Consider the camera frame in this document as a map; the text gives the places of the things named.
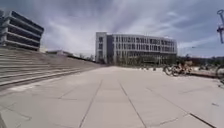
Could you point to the white building with window rows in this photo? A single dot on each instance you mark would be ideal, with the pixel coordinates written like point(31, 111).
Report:
point(140, 46)

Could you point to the pale stone slab plaza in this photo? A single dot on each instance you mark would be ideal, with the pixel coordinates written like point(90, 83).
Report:
point(110, 100)

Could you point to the group of parked bicycles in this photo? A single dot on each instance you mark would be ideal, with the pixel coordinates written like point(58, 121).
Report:
point(178, 69)

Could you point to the wide stone steps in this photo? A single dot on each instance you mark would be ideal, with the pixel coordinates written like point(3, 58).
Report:
point(30, 66)

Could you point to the low stone ledge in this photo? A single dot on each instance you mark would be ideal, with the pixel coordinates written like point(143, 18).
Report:
point(205, 74)

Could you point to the dark banded tiered building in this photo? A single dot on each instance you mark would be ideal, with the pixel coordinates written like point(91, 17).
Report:
point(20, 31)

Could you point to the blue pole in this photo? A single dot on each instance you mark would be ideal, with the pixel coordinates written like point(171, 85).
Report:
point(221, 28)

